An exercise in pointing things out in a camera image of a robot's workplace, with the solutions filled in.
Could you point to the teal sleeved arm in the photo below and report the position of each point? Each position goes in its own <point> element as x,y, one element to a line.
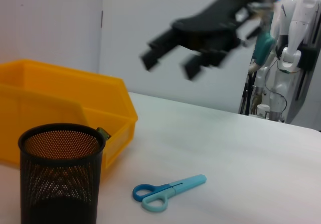
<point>263,48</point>

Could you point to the black mesh pen holder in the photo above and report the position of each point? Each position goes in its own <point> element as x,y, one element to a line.
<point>62,183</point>

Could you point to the green plastic wrapper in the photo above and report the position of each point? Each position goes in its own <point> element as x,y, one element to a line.
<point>104,133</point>

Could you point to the white cup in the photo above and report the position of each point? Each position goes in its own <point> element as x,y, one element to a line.
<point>263,111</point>

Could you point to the yellow plastic bin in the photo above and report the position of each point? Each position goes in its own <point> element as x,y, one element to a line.
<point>50,88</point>

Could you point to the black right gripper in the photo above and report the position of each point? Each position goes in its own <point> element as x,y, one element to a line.
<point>213,28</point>

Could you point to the black metal stand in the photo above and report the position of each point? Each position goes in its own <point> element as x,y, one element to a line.
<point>247,96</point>

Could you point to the blue child scissors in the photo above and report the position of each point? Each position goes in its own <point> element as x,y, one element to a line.
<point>185,181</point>

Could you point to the white humanoid robot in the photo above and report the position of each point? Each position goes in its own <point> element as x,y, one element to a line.
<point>293,33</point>

